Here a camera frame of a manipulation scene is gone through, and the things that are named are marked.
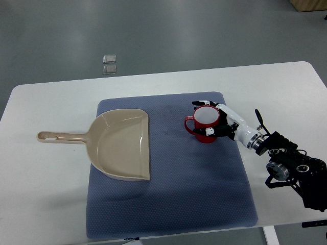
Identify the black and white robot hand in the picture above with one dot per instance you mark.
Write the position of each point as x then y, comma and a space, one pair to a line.
231, 125

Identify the red cup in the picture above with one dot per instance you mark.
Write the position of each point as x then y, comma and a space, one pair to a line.
203, 117

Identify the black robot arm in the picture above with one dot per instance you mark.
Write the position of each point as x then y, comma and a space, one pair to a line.
290, 166

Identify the beige plastic dustpan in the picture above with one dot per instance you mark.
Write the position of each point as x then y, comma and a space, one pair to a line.
117, 143

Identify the blue-grey mat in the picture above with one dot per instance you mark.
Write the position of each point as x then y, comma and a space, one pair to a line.
193, 186

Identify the white table leg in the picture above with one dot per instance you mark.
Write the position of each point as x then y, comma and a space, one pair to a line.
270, 235

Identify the lower metal floor plate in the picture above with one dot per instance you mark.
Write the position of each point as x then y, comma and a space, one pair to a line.
109, 69

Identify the metal floor plate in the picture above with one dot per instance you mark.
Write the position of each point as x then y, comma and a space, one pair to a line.
109, 69
109, 59

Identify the upper metal floor plate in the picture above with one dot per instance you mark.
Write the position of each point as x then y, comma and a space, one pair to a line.
109, 59

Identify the wooden box corner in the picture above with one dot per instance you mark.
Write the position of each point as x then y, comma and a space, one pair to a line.
308, 5

